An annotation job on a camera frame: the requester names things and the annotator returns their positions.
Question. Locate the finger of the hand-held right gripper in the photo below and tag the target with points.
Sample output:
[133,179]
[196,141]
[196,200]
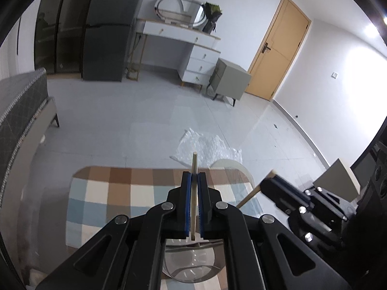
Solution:
[294,185]
[284,196]

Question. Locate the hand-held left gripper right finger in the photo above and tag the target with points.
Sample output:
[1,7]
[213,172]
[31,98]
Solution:
[202,205]

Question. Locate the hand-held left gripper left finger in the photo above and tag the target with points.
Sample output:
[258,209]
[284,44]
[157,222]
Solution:
[186,205]

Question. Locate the wooden chopstick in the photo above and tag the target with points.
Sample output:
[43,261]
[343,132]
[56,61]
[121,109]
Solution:
[194,187]
[251,196]

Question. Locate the white utensil holder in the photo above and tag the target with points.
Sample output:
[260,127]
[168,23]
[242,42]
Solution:
[193,262]

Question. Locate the cardboard piece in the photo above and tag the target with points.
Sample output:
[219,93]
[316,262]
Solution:
[338,178]

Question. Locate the bubble wrap sheet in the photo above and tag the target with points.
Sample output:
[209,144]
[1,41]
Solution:
[208,145]

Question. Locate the checkered rug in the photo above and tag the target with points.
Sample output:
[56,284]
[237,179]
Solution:
[121,193]

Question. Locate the grey nightstand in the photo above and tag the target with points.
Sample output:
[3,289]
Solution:
[229,78]

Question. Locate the wooden door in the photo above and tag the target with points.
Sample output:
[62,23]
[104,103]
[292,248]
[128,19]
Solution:
[281,48]

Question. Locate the white vanity desk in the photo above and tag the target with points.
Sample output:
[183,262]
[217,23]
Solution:
[196,57]

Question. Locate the grey quilted bed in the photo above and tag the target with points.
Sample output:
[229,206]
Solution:
[21,105]

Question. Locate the dark grey wardrobe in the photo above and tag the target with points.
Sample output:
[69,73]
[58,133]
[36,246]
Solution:
[99,30]

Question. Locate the round vanity mirror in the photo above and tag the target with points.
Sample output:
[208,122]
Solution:
[181,9]

